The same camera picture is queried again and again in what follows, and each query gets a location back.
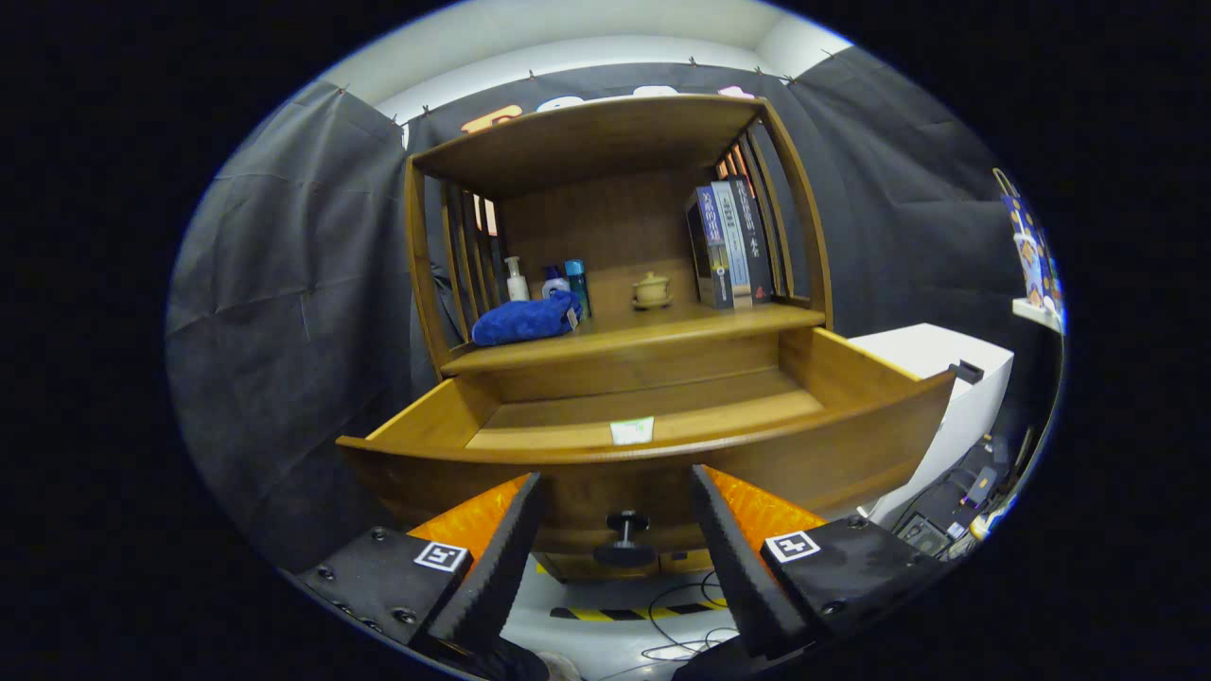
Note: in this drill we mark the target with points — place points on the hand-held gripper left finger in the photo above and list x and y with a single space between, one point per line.
487 567

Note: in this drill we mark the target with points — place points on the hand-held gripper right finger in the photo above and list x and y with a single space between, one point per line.
743 567

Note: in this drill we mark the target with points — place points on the black drawer knob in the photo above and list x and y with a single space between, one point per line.
624 553

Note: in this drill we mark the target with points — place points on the wooden drawer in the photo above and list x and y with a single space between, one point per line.
615 482

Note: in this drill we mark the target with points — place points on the white green tube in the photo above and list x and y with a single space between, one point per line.
632 431

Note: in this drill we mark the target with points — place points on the wooden countertop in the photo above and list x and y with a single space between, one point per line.
662 331

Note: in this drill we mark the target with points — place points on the wooden cabinet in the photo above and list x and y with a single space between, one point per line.
587 142

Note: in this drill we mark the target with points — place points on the yellow black hazard tape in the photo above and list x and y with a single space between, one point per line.
605 614

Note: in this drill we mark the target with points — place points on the dark floor equipment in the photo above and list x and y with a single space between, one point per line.
946 501

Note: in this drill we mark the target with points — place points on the blue folded towel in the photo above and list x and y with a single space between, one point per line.
525 320

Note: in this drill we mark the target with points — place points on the white pump bottle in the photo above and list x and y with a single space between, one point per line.
517 287

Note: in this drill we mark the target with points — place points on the white bottle with blue cap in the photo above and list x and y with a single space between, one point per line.
554 284

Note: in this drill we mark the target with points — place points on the lidded ceramic teacup with saucer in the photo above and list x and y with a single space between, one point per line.
652 289

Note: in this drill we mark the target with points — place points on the teal bottle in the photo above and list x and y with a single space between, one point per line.
576 279

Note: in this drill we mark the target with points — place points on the blue-spine book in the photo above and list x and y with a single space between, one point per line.
714 246

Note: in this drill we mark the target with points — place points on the pale-spine book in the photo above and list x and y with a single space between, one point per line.
733 236

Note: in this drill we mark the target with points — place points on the black-spine book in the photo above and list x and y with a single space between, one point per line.
755 227

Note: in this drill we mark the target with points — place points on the black backdrop cloth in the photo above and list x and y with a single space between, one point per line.
284 284

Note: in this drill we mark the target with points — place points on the patterned paper cup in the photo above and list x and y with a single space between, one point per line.
1031 270

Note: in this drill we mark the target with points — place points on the blue dotted gift bag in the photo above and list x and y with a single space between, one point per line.
1026 213

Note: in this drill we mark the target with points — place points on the white wall shelf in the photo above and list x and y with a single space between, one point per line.
1036 314

